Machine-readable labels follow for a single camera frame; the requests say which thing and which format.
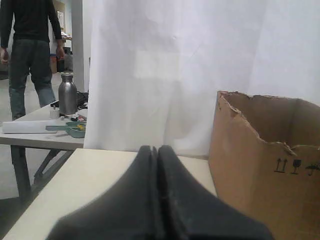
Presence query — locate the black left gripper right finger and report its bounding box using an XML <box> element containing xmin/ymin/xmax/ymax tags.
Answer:
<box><xmin>157</xmin><ymin>145</ymin><xmax>274</xmax><ymax>240</ymax></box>

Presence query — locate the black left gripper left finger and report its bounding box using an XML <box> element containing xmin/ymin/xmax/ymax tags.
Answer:
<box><xmin>47</xmin><ymin>146</ymin><xmax>160</xmax><ymax>240</ymax></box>

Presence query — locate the large torn cardboard box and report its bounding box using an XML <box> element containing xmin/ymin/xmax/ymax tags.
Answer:
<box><xmin>209</xmin><ymin>91</ymin><xmax>320</xmax><ymax>240</ymax></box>

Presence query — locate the green plastic scoop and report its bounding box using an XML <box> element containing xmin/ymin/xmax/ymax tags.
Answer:
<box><xmin>45</xmin><ymin>121</ymin><xmax>87</xmax><ymax>139</ymax></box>

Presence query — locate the white paper roll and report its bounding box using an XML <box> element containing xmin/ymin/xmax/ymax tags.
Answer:
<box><xmin>2</xmin><ymin>120</ymin><xmax>56</xmax><ymax>134</ymax></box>

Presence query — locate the grey side table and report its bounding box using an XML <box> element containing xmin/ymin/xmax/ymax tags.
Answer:
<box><xmin>0</xmin><ymin>105</ymin><xmax>84</xmax><ymax>202</ymax></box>

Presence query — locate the steel water bottle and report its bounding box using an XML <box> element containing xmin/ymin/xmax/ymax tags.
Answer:
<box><xmin>58</xmin><ymin>72</ymin><xmax>77</xmax><ymax>115</ymax></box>

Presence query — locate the white backdrop curtain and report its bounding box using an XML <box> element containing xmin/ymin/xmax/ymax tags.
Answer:
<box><xmin>83</xmin><ymin>0</ymin><xmax>320</xmax><ymax>156</ymax></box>

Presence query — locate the person in dark clothes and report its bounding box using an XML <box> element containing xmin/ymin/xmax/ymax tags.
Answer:
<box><xmin>0</xmin><ymin>0</ymin><xmax>65</xmax><ymax>121</ymax></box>

